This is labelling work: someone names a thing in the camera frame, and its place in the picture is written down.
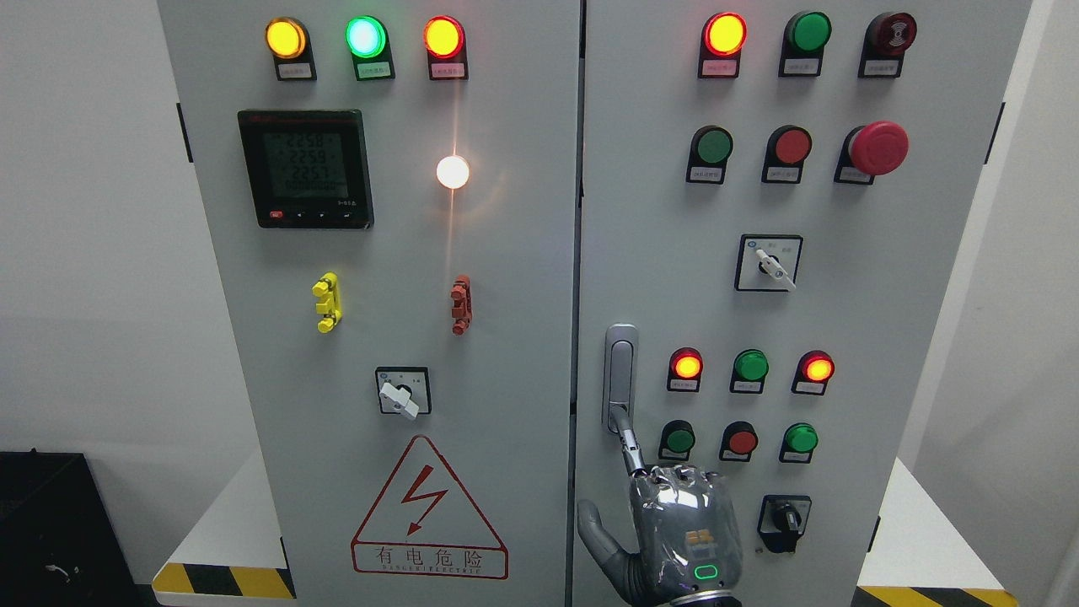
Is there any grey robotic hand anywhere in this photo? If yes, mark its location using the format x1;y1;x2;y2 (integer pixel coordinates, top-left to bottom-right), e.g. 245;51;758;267
577;406;743;606

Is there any silver door handle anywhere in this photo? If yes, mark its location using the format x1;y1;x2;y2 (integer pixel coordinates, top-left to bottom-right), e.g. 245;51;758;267
601;323;639;434

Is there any right grey cabinet door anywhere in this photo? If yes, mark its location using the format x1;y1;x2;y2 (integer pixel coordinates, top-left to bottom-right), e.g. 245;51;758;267
575;1;1030;606

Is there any grey cabinet door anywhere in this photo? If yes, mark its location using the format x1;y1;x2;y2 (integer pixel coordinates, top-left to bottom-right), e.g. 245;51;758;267
575;1;1030;606
158;1;582;606

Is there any left grey cabinet door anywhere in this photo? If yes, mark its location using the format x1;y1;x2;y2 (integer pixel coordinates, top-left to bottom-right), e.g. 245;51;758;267
158;1;582;606

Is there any red-orange indicator light left door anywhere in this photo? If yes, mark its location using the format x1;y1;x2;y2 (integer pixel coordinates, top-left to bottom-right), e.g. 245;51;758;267
421;14;469;81

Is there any lower left green push button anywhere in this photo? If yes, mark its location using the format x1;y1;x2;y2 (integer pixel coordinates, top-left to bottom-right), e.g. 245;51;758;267
658;419;696;463

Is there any green push button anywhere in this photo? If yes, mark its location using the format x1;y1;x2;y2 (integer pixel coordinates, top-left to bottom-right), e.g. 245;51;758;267
778;422;820;464
658;419;696;463
685;126;733;185

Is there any lower red push button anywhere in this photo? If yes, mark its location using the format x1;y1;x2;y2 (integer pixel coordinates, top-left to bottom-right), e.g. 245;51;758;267
718;420;759;463

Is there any red push button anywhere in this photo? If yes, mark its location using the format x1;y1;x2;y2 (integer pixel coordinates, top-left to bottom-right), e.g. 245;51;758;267
760;126;812;184
718;420;759;463

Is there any lower right green push button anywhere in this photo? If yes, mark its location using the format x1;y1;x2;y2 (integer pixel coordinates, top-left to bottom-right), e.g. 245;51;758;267
778;422;820;464

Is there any middle left red lit light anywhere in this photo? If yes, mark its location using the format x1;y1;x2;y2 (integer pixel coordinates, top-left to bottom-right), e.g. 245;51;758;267
666;348;704;394

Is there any middle green indicator light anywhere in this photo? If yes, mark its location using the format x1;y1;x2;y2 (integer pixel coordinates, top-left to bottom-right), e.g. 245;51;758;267
729;349;770;395

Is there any middle right red lit light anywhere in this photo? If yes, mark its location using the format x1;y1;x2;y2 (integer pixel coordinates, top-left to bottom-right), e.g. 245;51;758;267
791;350;835;396

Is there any red high voltage warning sign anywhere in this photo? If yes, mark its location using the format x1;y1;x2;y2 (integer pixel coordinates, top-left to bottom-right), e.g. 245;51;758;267
352;434;509;580

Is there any red terminal connector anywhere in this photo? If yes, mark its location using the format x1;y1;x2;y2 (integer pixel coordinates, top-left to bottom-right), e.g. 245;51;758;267
448;274;473;336

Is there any upper green push button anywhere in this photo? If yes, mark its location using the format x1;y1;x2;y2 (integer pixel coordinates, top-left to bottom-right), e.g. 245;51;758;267
685;126;733;185

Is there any upper red push button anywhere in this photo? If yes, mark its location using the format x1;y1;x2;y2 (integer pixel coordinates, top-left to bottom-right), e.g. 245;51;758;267
760;126;812;184

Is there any yellow terminal connector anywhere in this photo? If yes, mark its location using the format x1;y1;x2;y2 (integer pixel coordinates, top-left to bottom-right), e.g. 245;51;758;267
311;271;343;334

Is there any red emergency stop button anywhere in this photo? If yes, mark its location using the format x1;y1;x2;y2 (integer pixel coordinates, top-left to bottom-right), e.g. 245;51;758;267
834;121;910;185

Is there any white lit indicator light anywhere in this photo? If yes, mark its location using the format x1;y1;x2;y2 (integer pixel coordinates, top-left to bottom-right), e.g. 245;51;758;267
435;154;472;190

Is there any white platform with hazard stripes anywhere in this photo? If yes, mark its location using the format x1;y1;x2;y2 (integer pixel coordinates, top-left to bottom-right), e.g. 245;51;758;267
152;449;298;606

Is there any top red lit indicator light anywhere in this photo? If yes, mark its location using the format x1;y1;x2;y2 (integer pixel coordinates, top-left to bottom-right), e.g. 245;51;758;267
697;12;748;79

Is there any top green indicator light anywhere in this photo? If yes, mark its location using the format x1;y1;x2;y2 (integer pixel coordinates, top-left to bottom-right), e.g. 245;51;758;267
778;11;832;78

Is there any black digital power meter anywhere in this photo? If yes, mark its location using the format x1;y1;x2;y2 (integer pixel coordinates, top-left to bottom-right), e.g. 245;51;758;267
238;109;374;229

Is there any dark red buzzer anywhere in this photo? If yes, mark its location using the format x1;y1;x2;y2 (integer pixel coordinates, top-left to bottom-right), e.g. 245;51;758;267
858;12;917;79

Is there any green lit indicator light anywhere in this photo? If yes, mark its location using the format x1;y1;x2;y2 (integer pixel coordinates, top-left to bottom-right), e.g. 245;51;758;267
346;15;395;81

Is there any black box at left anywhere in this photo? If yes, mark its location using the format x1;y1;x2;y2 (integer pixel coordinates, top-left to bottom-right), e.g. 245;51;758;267
1;449;140;606

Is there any yellow indicator light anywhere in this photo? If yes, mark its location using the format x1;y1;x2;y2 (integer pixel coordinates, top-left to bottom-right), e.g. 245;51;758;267
265;16;317;81

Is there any bottom black selector switch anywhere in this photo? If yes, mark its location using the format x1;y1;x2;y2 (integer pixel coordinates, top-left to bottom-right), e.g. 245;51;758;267
759;493;812;554

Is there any upper right white selector switch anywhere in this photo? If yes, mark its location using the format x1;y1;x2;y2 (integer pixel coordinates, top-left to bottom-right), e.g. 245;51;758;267
735;234;804;292

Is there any left door white selector switch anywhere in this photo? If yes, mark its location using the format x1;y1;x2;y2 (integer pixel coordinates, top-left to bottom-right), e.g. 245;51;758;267
374;365;432;420

